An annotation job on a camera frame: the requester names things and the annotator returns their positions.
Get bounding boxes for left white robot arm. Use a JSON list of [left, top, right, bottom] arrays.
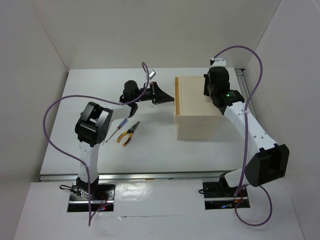
[[75, 80, 174, 200]]

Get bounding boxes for yellow black pliers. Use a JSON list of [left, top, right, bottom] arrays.
[[116, 121, 141, 147]]

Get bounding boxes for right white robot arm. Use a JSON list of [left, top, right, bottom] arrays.
[[204, 66, 290, 197]]

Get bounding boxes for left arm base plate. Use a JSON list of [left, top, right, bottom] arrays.
[[59, 183, 116, 213]]

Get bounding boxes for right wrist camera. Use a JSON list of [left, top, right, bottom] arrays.
[[209, 57, 227, 67]]

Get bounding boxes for aluminium front rail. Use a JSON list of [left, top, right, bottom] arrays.
[[39, 171, 224, 182]]

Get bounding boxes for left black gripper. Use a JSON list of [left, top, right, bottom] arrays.
[[132, 81, 173, 105]]

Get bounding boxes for beige drawer cabinet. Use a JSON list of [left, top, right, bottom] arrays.
[[174, 76, 222, 141]]

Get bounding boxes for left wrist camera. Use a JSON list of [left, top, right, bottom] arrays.
[[148, 69, 156, 79]]

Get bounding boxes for aluminium side rail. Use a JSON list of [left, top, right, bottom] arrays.
[[234, 68, 256, 117]]

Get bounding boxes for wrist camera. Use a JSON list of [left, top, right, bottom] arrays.
[[209, 57, 227, 67], [148, 69, 156, 79]]

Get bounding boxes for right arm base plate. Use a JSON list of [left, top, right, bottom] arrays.
[[198, 182, 251, 210]]

